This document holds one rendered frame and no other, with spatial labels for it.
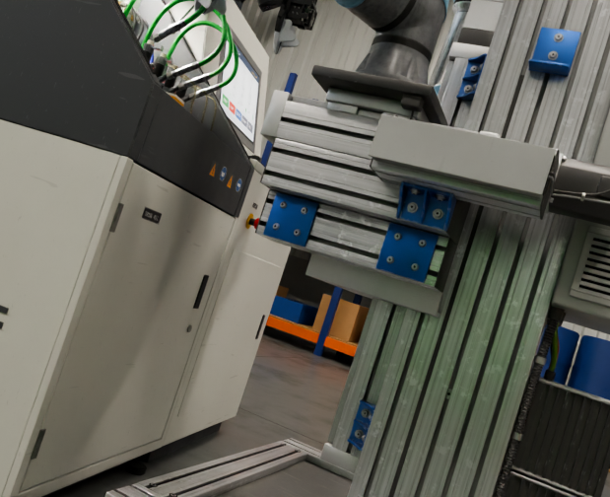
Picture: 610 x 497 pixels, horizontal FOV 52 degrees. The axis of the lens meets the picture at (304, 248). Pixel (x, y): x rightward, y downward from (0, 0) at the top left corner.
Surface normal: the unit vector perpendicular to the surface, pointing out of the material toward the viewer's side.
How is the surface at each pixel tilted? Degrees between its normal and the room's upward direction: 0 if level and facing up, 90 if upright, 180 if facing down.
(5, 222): 90
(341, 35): 90
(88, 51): 90
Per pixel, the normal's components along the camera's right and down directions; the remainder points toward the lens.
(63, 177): -0.21, -0.13
